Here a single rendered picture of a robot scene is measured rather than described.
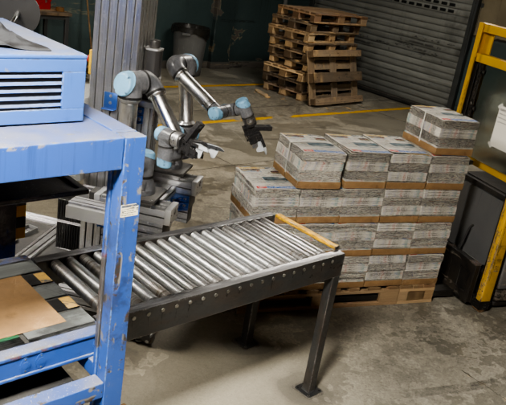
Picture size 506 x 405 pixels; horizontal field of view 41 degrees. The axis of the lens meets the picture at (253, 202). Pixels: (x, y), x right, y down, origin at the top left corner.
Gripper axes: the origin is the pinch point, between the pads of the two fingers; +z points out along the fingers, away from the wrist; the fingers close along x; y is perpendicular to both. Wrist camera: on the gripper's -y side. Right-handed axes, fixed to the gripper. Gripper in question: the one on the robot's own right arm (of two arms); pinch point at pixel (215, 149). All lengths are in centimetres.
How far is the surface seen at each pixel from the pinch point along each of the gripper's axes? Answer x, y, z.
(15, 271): 80, 55, -21
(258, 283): 4, 47, 41
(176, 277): 32, 49, 19
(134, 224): 92, 10, 45
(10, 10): 83, -41, -44
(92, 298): 70, 54, 12
